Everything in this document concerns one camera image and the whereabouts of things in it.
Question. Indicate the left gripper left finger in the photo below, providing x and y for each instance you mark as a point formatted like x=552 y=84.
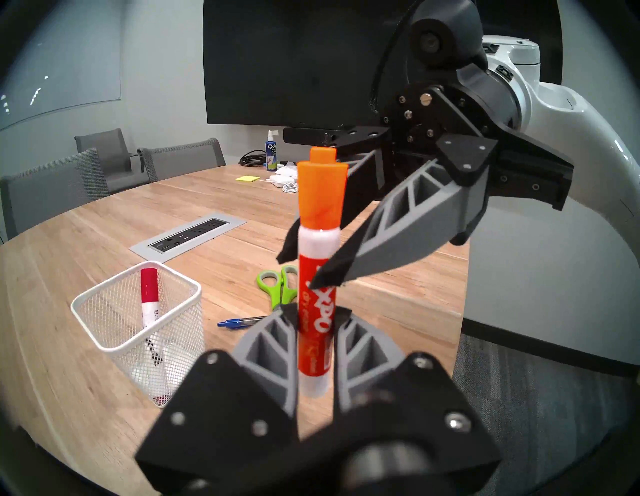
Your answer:
x=215 y=415

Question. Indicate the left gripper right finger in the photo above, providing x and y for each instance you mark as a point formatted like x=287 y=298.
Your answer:
x=415 y=410

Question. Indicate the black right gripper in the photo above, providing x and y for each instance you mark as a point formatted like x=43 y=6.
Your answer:
x=450 y=110

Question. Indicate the orange cap white marker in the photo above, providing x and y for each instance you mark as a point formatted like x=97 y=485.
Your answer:
x=320 y=210

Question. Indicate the blue ballpoint pen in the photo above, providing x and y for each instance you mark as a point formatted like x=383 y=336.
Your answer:
x=240 y=322

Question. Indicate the red cap dotted marker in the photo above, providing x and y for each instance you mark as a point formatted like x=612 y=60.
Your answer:
x=149 y=290

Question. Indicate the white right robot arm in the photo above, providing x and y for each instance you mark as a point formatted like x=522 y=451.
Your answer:
x=575 y=125

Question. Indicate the white mesh pen holder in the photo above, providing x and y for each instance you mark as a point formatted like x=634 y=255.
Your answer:
x=115 y=325

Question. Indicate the black video sound bar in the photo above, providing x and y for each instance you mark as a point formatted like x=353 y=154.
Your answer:
x=305 y=135

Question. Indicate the white power adapter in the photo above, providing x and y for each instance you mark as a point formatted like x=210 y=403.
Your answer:
x=282 y=180

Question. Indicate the whiteboard cleaner spray bottle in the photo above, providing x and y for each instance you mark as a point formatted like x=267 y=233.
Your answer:
x=271 y=155

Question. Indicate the yellow sticky note pad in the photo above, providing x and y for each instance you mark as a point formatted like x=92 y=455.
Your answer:
x=247 y=178

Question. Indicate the grey table power outlet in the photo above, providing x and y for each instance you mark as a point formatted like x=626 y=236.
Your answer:
x=150 y=245

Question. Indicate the low grey mesh chair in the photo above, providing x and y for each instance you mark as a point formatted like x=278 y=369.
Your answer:
x=180 y=160

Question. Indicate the wide grey mesh chair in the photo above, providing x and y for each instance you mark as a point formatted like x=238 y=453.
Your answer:
x=50 y=195

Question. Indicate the grey armrest office chair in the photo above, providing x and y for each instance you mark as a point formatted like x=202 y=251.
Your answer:
x=105 y=150

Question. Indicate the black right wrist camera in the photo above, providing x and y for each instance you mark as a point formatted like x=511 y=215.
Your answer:
x=440 y=35

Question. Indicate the large black wall screen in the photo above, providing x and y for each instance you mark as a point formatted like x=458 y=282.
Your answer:
x=300 y=60

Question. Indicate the glass wall board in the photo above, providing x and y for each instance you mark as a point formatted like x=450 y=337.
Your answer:
x=55 y=55

